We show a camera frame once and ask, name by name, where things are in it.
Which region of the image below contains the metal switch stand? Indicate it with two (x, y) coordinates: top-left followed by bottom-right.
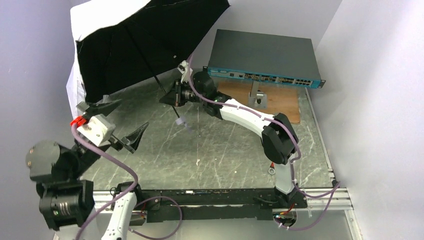
(247, 81), (268, 109)

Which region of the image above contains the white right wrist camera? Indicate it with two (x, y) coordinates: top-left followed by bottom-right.
(177, 60), (193, 83)

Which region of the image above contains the plywood board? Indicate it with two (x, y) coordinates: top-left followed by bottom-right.
(217, 81), (301, 124)

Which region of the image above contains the black umbrella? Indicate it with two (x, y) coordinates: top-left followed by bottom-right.
(66, 0), (230, 118)

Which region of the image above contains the grey network switch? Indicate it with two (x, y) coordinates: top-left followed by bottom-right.
(205, 29), (325, 89)

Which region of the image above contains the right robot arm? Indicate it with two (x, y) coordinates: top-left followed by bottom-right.
(159, 71), (300, 199)

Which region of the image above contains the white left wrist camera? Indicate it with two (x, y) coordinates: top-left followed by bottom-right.
(70, 114), (116, 147)

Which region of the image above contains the red handled adjustable wrench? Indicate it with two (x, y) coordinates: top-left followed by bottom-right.
(268, 162), (276, 175)

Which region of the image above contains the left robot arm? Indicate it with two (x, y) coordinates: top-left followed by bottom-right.
(25, 100), (148, 240)

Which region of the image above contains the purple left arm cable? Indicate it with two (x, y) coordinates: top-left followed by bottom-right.
(71, 124), (183, 240)

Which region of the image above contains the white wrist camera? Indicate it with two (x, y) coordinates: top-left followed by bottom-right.
(177, 60), (193, 83)
(70, 114), (116, 147)

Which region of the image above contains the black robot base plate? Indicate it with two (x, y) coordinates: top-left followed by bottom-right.
(134, 188), (308, 223)

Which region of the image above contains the aluminium frame rail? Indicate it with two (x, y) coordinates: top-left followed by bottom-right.
(92, 187), (354, 215)

